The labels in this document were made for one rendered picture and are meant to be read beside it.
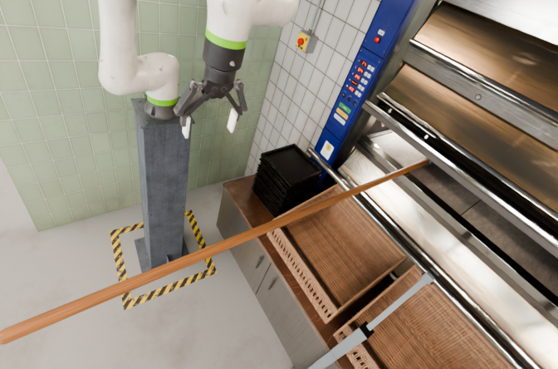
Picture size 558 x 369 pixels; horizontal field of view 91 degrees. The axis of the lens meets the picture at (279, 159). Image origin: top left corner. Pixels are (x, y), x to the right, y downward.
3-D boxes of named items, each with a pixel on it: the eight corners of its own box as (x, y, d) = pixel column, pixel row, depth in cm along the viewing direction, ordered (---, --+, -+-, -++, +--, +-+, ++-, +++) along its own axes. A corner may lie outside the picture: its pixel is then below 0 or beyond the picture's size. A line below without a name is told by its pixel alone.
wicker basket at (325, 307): (322, 209, 190) (338, 181, 173) (384, 281, 160) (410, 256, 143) (264, 233, 162) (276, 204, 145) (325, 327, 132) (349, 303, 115)
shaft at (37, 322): (0, 349, 56) (-6, 344, 54) (0, 334, 57) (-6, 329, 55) (427, 165, 151) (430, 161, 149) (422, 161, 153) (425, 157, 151)
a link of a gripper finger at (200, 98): (219, 91, 69) (216, 88, 67) (186, 120, 70) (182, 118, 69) (212, 82, 71) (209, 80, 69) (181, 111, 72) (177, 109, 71)
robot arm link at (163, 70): (134, 95, 115) (129, 50, 103) (168, 88, 126) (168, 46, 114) (149, 110, 110) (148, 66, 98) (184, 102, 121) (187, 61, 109)
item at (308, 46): (303, 46, 175) (308, 30, 169) (313, 53, 170) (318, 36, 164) (294, 46, 171) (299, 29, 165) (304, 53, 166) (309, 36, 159)
